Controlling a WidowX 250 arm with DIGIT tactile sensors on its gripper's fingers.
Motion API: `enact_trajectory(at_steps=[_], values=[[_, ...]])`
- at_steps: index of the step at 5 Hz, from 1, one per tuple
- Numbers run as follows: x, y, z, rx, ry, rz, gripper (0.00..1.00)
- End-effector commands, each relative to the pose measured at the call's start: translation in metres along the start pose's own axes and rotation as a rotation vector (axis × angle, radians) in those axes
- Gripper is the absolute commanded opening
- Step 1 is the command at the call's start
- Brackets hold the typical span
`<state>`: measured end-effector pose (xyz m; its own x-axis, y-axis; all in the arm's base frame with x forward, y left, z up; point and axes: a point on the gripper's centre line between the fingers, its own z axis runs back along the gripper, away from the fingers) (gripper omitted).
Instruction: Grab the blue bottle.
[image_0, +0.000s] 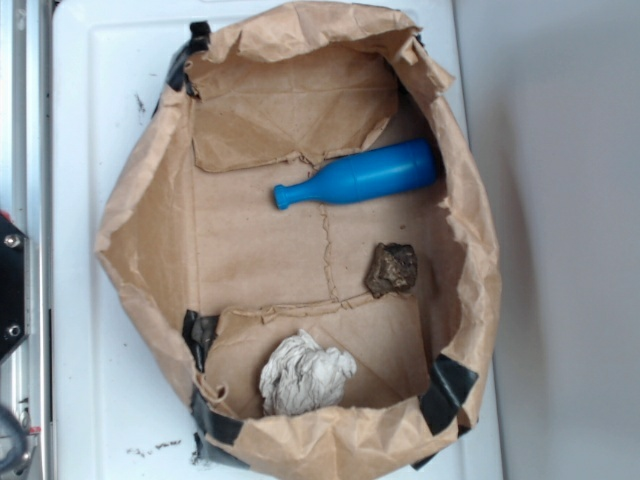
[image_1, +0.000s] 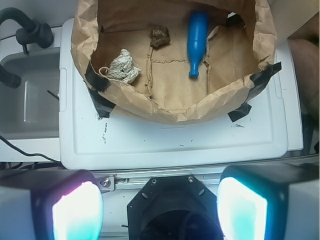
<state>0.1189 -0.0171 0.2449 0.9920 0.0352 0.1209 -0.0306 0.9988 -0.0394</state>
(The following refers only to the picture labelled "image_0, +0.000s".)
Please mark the blue plastic bottle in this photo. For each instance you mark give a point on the blue plastic bottle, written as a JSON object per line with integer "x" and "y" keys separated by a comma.
{"x": 368, "y": 175}

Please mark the dark brown rock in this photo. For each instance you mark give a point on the dark brown rock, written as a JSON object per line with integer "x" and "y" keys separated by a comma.
{"x": 394, "y": 269}

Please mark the brown paper bag tray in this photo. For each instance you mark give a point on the brown paper bag tray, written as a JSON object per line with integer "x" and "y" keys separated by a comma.
{"x": 214, "y": 276}

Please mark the crumpled white paper ball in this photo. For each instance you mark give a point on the crumpled white paper ball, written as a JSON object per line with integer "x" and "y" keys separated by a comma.
{"x": 301, "y": 376}

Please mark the white plastic bin lid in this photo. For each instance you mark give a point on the white plastic bin lid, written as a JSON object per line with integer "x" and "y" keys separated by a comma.
{"x": 115, "y": 415}

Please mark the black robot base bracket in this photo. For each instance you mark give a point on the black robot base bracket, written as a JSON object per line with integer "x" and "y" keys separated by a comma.
{"x": 12, "y": 287}

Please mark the aluminium frame rail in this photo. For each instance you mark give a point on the aluminium frame rail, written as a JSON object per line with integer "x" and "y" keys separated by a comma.
{"x": 27, "y": 445}

